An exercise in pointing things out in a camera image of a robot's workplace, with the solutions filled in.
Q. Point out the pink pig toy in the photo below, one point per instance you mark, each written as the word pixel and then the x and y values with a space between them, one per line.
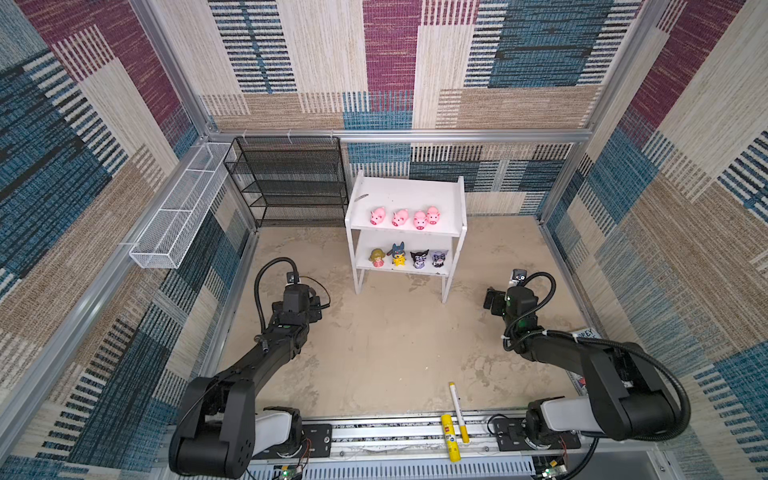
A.
pixel 378 216
pixel 420 220
pixel 400 218
pixel 433 215

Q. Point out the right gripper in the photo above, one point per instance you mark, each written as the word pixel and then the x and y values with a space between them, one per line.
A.
pixel 497 297

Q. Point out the black-eared figure toy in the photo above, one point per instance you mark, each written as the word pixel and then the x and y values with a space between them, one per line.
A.
pixel 419 258

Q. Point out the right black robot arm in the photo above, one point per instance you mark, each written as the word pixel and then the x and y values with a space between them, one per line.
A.
pixel 629 394

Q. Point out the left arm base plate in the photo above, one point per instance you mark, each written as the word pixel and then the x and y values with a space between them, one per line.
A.
pixel 317 443

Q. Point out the black wire mesh rack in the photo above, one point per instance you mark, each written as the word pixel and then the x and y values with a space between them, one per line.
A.
pixel 297 181

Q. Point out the yellow glue stick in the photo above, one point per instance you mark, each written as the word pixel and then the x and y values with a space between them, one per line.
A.
pixel 449 434

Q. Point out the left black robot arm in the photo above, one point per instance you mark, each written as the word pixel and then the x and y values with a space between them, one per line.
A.
pixel 218 430

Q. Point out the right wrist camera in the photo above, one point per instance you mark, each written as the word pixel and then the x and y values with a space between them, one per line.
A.
pixel 517 277

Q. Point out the treehouse book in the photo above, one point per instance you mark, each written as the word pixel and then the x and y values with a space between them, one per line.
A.
pixel 578 380

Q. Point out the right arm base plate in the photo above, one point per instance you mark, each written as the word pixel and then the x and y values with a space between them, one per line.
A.
pixel 510 435

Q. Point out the white two-tier shelf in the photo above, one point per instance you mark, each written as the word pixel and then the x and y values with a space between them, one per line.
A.
pixel 394 194

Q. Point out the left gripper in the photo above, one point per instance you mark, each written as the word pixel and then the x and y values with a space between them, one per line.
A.
pixel 312 307

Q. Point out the white yellow marker pen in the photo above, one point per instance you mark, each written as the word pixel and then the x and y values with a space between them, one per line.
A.
pixel 459 413

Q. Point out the olive green toy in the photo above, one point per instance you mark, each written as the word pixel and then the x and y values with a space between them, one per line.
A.
pixel 377 258

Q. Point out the white wire mesh basket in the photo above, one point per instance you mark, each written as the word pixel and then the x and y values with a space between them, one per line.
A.
pixel 166 240

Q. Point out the purple-eared black figure toy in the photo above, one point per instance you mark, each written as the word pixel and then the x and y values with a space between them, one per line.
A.
pixel 438 258

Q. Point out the yellow blue figure toy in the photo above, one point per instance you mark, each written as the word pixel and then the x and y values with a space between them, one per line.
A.
pixel 397 254

